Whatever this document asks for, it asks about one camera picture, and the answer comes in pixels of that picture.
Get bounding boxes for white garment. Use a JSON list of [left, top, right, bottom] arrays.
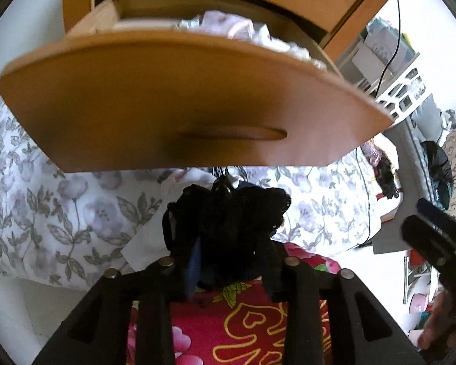
[[119, 166, 222, 275]]

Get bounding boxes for black lace underwear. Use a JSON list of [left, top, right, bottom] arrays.
[[162, 176, 292, 298]]

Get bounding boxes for pink sock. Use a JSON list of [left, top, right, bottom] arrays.
[[196, 11, 255, 40]]

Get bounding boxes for person right hand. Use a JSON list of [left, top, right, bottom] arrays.
[[417, 289, 456, 349]]

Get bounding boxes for dark clothes on sofa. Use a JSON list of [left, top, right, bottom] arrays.
[[421, 141, 454, 210]]

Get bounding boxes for colourful clutter pile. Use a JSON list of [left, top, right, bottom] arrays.
[[361, 140, 399, 200]]

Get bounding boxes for grey sofa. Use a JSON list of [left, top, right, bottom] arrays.
[[384, 96, 456, 210]]

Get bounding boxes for white lattice shelf rack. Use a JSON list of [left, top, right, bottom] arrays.
[[333, 16, 430, 123]]

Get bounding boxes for grey floral bedsheet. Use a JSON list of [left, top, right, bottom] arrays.
[[0, 106, 381, 290]]

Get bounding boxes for red floral blanket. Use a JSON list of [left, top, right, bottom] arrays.
[[127, 241, 343, 365]]

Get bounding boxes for black charging cable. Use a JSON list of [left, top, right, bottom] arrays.
[[355, 0, 402, 252]]

